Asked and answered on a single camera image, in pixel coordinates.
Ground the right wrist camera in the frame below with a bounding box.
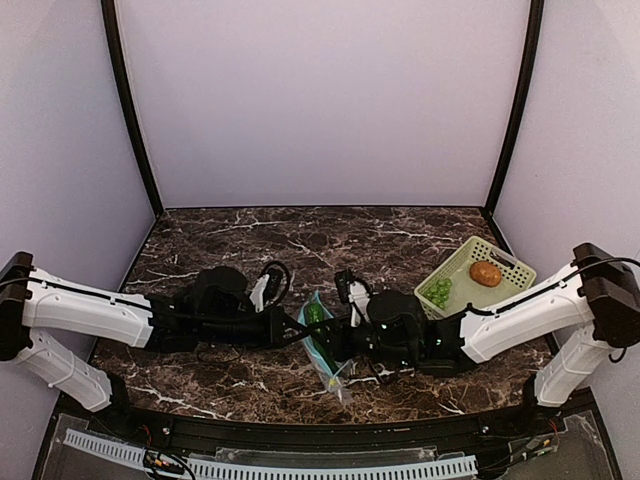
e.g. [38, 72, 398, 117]
[334, 269, 371, 328]

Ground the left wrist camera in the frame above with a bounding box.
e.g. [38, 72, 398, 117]
[249, 260, 292, 313]

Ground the bunch of green grapes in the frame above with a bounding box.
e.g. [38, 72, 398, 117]
[425, 278, 452, 310]

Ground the white slotted cable duct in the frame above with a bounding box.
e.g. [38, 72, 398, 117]
[63, 428, 479, 480]

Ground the cream perforated plastic basket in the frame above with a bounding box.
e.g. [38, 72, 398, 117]
[414, 236, 537, 319]

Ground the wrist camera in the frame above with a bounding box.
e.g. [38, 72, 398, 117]
[334, 269, 371, 328]
[249, 260, 292, 313]

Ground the clear zip top bag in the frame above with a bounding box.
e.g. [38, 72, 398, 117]
[297, 291, 354, 406]

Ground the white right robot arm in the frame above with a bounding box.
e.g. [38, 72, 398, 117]
[298, 243, 639, 410]

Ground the green leafy vegetable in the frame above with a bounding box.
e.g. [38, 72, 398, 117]
[304, 302, 338, 374]

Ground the black front table rail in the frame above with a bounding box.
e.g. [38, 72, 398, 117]
[133, 407, 518, 453]

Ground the black corner frame post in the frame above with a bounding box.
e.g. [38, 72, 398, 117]
[483, 0, 545, 219]

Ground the orange food item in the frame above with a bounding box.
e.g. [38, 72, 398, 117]
[469, 261, 502, 288]

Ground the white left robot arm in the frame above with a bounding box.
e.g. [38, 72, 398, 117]
[1, 252, 311, 413]

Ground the black left corner post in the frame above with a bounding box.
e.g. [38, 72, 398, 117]
[100, 0, 164, 218]

